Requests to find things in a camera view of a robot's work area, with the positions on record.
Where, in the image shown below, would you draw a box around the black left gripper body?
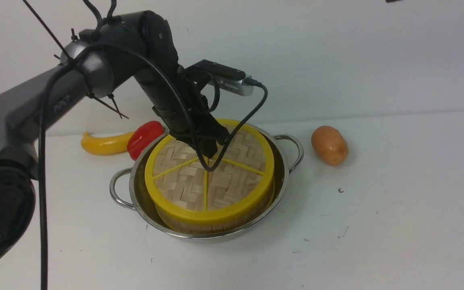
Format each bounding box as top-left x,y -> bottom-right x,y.
135,66 -> 221,140

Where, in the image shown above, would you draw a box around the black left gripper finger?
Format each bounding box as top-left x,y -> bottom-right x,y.
194,135 -> 217,158
210,121 -> 230,146

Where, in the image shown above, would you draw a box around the yellow bamboo steamer lid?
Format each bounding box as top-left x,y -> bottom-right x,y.
143,124 -> 275,226

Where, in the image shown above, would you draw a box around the yellow bamboo steamer basket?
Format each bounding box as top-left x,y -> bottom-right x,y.
156,187 -> 275,234

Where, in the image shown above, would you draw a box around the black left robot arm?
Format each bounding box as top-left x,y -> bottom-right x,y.
0,11 -> 230,286

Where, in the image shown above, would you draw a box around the stainless steel pot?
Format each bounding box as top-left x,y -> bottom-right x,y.
109,125 -> 304,239

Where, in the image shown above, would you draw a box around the red toy bell pepper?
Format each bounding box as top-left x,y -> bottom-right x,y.
127,121 -> 165,161

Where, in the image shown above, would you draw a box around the yellow toy banana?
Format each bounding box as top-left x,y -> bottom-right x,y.
80,131 -> 134,156

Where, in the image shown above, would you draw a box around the brown toy potato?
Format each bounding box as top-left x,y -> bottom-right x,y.
311,126 -> 349,166

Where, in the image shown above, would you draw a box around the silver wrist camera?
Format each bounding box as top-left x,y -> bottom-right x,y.
186,60 -> 254,97

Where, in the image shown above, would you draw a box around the black camera cable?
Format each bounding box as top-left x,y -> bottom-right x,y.
38,42 -> 268,290

